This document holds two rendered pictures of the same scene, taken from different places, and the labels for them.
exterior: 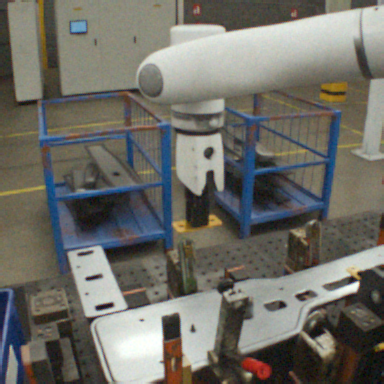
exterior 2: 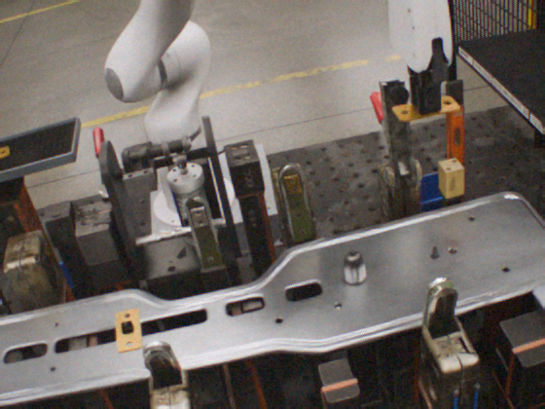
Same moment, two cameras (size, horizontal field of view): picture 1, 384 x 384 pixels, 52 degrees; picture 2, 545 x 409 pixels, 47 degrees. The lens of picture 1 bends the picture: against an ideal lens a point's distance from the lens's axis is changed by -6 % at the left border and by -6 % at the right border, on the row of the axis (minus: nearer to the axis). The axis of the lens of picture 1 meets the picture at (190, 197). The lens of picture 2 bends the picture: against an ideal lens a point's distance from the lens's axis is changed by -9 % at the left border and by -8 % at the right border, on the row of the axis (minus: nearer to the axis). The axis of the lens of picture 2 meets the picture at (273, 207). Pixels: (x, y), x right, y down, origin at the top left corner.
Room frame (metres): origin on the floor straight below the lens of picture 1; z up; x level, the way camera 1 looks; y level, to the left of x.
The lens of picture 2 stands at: (1.41, 0.02, 1.68)
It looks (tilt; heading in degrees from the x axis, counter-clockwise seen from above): 36 degrees down; 199
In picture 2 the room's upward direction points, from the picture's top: 11 degrees counter-clockwise
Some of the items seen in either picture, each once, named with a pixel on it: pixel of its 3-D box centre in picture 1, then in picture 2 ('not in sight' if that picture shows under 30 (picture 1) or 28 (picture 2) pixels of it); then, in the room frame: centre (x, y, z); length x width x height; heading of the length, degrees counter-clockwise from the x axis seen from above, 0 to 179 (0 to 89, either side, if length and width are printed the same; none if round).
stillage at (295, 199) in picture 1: (252, 152); not in sight; (3.35, -0.53, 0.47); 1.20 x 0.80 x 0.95; 23
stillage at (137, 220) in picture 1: (98, 170); not in sight; (2.92, 0.70, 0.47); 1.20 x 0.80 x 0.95; 20
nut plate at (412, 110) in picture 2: (197, 221); (425, 105); (0.65, -0.01, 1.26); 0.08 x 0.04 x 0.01; 113
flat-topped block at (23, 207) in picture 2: not in sight; (28, 260); (0.61, -0.78, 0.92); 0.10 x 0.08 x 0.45; 113
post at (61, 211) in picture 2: not in sight; (92, 295); (0.67, -0.61, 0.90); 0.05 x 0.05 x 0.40; 23
